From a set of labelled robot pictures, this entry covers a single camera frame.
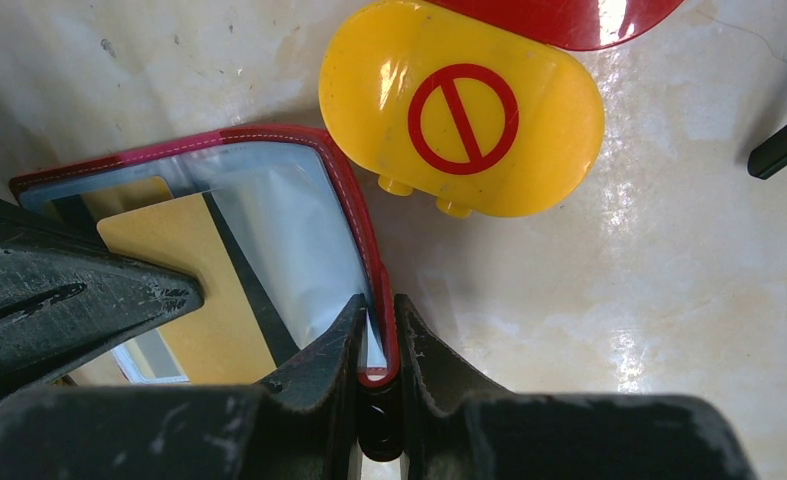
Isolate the black mini tripod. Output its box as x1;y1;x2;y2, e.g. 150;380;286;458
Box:
747;124;787;180

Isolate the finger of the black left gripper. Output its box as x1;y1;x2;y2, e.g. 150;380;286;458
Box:
0;199;193;408

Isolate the red yellow plastic case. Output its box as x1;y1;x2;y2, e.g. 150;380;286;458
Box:
318;0;687;220

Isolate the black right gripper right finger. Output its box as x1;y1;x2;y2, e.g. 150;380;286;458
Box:
394;295;755;479

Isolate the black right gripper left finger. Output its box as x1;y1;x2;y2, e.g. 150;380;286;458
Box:
0;295;367;479

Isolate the gold credit card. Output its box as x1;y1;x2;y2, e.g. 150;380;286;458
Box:
41;176;173;229
97;194;277;385

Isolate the red leather card holder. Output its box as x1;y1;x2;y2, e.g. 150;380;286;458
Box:
9;125;398;387

